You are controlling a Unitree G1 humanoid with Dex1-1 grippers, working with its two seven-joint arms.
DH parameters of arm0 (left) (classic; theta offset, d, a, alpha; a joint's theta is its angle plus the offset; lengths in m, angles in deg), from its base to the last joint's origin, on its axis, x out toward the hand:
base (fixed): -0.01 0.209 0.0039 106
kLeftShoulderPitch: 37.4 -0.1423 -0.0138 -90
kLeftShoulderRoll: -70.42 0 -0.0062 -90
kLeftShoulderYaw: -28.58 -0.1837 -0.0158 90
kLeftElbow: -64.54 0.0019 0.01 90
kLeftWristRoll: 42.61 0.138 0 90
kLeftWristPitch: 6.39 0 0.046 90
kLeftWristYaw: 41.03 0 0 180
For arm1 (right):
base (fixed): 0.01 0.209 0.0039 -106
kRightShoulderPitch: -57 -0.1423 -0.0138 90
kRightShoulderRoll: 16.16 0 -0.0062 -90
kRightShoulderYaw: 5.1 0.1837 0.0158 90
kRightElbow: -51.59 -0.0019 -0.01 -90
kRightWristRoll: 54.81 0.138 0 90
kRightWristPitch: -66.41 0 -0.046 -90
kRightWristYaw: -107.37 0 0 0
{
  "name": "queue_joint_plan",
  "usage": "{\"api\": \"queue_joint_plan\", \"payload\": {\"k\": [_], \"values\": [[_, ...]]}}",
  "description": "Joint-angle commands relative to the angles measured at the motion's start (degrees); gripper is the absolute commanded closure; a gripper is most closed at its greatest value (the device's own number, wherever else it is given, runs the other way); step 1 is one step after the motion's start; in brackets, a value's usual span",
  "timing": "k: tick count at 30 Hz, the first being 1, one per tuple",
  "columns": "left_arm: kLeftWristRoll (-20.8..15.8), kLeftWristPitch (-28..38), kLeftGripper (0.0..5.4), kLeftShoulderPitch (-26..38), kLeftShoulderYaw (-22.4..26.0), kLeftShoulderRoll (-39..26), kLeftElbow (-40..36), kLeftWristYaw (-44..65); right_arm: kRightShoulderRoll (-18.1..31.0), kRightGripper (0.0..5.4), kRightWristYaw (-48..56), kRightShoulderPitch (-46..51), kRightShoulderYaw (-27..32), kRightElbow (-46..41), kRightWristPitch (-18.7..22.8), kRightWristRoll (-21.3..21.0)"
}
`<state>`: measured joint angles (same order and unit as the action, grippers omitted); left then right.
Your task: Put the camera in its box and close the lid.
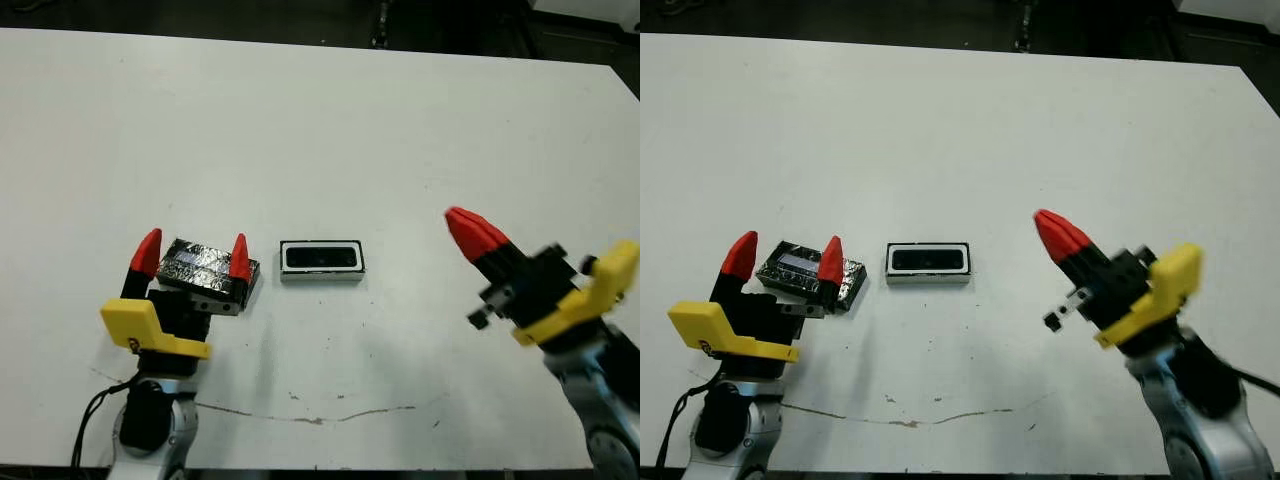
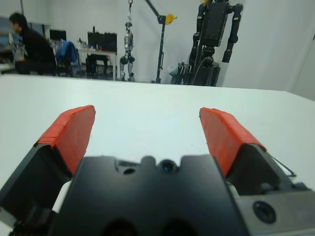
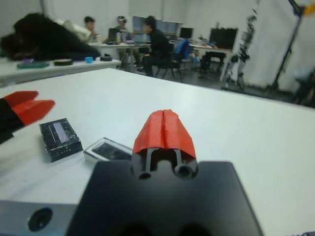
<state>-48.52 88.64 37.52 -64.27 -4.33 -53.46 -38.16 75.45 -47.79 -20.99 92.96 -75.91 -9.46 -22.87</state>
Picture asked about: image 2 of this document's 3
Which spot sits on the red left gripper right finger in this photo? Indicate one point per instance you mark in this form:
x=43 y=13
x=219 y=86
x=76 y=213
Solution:
x=226 y=137

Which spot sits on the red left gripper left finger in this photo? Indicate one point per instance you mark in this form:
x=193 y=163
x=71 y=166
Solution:
x=71 y=137

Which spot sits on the black office chair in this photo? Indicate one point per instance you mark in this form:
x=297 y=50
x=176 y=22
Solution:
x=71 y=70

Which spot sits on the folded black frames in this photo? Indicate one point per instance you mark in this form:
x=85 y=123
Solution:
x=184 y=72

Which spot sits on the pale green bag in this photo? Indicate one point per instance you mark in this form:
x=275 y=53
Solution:
x=173 y=73

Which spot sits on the blue jacket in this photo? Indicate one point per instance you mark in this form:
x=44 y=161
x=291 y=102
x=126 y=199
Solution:
x=67 y=51

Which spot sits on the white desk with monitors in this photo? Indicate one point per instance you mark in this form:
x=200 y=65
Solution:
x=98 y=50

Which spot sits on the person in black sweater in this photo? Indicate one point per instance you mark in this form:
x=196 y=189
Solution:
x=37 y=49

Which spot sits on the large black monitor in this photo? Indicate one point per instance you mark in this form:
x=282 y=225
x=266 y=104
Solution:
x=102 y=41

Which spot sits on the small black monitor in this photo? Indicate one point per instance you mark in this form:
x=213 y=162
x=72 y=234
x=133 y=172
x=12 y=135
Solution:
x=58 y=35

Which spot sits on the silver humanoid robot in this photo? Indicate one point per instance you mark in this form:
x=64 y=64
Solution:
x=128 y=49

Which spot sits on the large black humanoid robot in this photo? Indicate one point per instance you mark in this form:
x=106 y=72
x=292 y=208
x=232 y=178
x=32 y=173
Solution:
x=214 y=29

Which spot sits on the black crane stand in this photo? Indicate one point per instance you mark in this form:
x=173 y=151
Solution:
x=160 y=49

